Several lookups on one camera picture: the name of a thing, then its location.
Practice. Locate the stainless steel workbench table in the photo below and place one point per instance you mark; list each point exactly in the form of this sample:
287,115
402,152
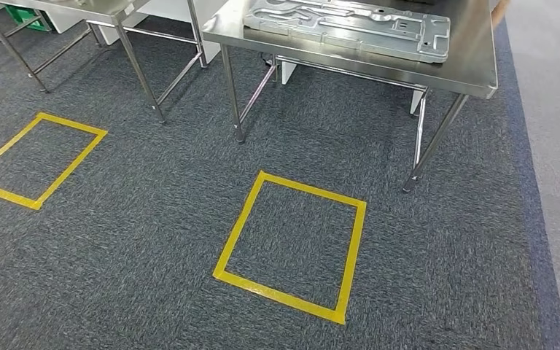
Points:
468,63

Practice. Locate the grey metal fixture plate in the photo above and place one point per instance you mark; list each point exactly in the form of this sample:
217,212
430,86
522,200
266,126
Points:
357,34

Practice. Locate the stainless steel side table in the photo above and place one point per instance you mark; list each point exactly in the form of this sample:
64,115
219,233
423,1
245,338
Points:
106,7

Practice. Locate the green plastic crate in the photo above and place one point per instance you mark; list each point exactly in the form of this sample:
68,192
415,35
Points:
24,18

